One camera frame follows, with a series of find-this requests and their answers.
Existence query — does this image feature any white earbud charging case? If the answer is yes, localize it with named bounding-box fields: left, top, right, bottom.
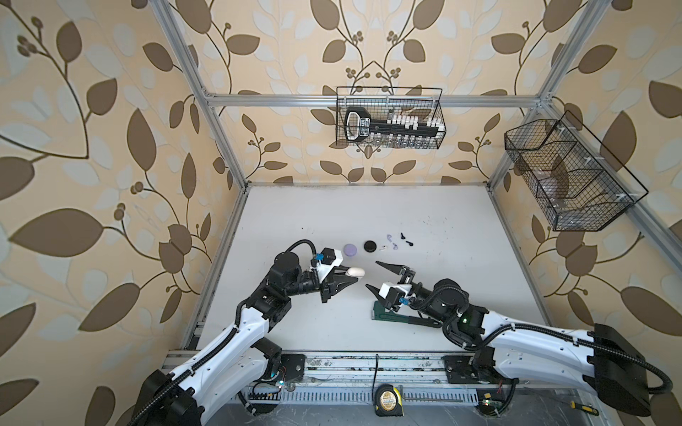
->
left=345, top=267, right=365, bottom=279

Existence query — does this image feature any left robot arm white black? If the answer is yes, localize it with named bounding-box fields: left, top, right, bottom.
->
left=129, top=240, right=365, bottom=425

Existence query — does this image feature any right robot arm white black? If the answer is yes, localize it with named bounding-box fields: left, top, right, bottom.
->
left=367, top=263, right=673, bottom=417

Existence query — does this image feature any purple round charging case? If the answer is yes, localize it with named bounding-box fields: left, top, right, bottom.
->
left=343, top=243, right=358, bottom=257

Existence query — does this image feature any black round charging case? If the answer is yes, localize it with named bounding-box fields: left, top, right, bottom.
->
left=363, top=241, right=378, bottom=253

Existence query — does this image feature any green black pipe wrench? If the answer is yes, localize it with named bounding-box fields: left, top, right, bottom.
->
left=371, top=301, right=442, bottom=328

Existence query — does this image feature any purple earbud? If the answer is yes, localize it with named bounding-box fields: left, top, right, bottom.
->
left=386, top=234, right=399, bottom=250

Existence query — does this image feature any yellow black tape measure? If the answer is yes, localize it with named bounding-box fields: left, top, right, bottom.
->
left=373, top=383, right=404, bottom=417

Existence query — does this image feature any black socket set holder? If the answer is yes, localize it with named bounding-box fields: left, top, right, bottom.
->
left=342, top=106, right=446, bottom=142

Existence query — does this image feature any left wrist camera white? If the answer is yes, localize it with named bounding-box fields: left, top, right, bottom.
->
left=314, top=248, right=343, bottom=273

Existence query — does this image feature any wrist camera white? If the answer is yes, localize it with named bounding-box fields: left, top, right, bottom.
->
left=380, top=283, right=411, bottom=311
left=314, top=248, right=343, bottom=273

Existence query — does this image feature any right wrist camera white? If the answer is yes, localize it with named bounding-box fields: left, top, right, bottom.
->
left=380, top=283, right=411, bottom=311

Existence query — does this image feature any back wire basket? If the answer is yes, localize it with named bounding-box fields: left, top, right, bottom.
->
left=335, top=85, right=447, bottom=150

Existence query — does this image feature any wire basket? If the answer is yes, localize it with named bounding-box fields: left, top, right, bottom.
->
left=504, top=110, right=649, bottom=232
left=335, top=85, right=447, bottom=150

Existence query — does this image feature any right wire basket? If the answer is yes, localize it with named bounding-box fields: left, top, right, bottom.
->
left=504, top=110, right=649, bottom=232

